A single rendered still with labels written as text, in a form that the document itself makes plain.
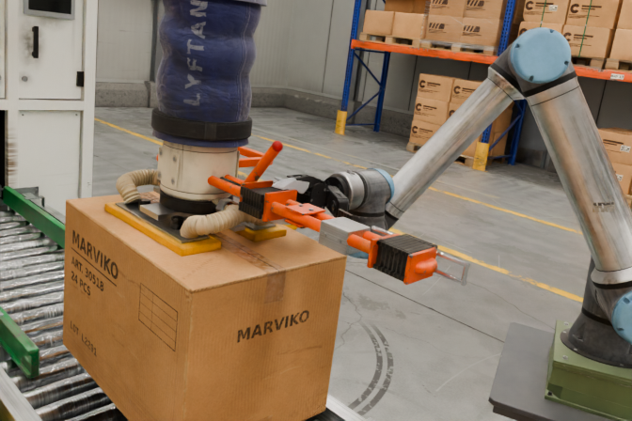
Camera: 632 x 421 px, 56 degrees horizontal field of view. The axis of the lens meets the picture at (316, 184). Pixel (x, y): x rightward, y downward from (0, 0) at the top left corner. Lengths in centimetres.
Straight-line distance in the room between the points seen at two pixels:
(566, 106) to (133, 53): 1001
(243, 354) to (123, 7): 990
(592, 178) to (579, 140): 9
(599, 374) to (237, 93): 107
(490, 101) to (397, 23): 834
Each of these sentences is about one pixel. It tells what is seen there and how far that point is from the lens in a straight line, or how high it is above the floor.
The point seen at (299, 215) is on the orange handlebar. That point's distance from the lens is 112.
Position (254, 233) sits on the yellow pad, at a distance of 136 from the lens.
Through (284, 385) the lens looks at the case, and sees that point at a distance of 137.
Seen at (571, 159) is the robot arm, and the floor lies 136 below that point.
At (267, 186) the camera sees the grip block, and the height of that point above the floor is 123.
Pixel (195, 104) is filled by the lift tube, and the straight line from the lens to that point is 128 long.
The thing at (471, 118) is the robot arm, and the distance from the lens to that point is 151.
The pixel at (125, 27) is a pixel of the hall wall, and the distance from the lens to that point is 1094.
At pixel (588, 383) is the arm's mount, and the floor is 82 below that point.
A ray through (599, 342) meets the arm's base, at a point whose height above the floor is 90.
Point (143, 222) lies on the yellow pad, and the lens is 138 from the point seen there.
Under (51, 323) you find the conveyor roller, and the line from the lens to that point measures 217.
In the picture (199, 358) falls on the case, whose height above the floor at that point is 94.
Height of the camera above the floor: 154
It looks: 14 degrees down
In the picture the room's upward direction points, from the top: 7 degrees clockwise
